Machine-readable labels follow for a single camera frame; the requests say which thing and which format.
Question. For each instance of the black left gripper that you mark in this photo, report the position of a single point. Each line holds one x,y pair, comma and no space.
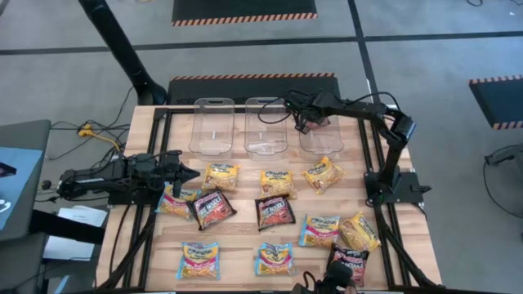
167,175

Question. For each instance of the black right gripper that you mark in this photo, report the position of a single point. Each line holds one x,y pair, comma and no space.
316,106

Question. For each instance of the black fire noodle pack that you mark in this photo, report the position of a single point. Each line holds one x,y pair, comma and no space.
274,212
320,121
352,255
211,209

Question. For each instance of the yellow Maruchan ramen pack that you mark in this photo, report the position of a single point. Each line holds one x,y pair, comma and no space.
359,232
278,183
221,176
323,175

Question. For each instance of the blue Maruchan beef ramen pack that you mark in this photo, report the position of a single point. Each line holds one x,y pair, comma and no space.
199,260
274,259
320,230

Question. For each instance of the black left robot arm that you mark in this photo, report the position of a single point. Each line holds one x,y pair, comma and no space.
94,181

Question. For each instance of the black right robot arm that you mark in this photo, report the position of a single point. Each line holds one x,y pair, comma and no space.
392,163

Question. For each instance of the yellow noodle packet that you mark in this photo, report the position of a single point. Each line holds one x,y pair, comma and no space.
173,204

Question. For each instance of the clear plastic bin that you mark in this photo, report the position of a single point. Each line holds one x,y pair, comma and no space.
265,143
323,143
212,139

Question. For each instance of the black hazard-striped floor mat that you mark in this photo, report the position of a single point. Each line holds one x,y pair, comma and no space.
245,8
224,87
502,102

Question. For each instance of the yellow power plug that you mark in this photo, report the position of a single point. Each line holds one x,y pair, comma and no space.
86,131

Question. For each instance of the white paper sheets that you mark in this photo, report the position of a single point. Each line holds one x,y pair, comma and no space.
81,216

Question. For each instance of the black beam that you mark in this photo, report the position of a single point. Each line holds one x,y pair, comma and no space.
61,228

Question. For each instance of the small black round object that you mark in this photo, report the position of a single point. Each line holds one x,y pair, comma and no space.
46,184

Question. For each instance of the blue board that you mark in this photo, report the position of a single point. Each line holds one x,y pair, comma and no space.
20,192

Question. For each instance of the grey desk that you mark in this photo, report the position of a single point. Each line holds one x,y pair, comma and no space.
24,134

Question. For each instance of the small black flat object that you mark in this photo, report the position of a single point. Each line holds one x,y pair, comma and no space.
6,169

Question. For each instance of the black floor device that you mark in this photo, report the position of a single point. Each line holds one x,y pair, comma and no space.
504,154

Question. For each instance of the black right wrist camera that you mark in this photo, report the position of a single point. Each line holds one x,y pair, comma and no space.
296,101

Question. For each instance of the black aluminium table frame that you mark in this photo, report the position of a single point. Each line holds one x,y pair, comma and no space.
180,110

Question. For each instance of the black camera stand pole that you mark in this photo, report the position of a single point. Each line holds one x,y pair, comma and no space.
118,45

